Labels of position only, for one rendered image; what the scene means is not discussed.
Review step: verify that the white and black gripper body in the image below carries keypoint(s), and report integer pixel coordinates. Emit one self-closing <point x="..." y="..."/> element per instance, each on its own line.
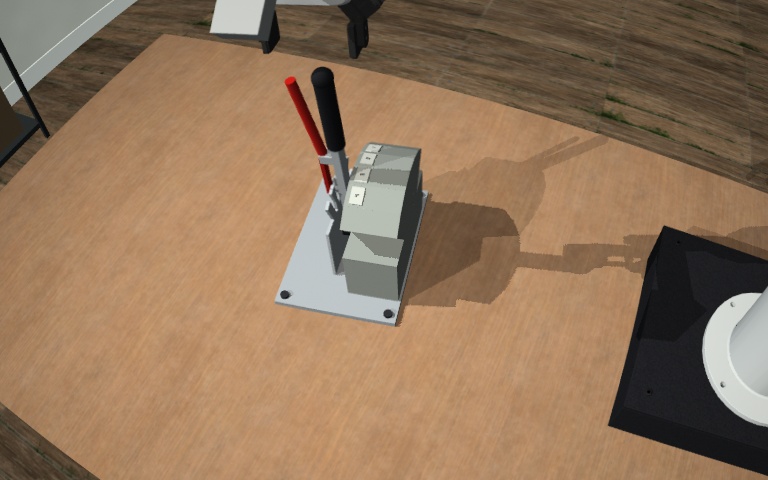
<point x="313" y="2"/>

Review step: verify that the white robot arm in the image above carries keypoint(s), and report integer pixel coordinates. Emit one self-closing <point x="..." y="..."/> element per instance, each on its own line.
<point x="735" y="346"/>

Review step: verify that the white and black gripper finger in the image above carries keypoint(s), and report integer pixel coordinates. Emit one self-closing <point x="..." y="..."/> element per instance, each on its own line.
<point x="274" y="37"/>
<point x="357" y="29"/>

